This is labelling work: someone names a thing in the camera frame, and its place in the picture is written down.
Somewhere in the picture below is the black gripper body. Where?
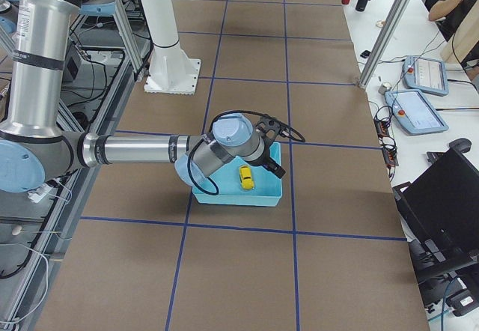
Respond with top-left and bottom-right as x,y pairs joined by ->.
246,136 -> 275,166

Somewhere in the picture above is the yellow beetle toy car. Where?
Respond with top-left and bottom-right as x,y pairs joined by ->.
239,165 -> 255,190

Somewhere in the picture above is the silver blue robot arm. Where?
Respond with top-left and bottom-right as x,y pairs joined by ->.
1,0 -> 287,192

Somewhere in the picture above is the light blue plastic bin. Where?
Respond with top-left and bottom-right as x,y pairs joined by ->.
192,157 -> 283,207

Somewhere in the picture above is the small metal cylinder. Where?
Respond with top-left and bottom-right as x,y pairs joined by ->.
378,82 -> 392,95

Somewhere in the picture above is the small black phone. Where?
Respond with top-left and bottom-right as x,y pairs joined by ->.
360,50 -> 370,58

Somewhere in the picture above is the near teach pendant tablet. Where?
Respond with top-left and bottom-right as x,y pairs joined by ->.
384,89 -> 449,136

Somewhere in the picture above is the teach pendant tablet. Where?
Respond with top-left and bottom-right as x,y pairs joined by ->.
403,55 -> 449,97
384,89 -> 449,136

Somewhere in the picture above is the far teach pendant tablet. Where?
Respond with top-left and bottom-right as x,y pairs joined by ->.
403,55 -> 449,97

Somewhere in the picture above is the seated person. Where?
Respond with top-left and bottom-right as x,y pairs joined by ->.
428,0 -> 477,40

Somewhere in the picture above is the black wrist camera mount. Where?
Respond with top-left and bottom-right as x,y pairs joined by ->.
255,117 -> 281,148

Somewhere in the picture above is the aluminium frame post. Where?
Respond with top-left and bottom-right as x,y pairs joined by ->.
357,0 -> 410,89

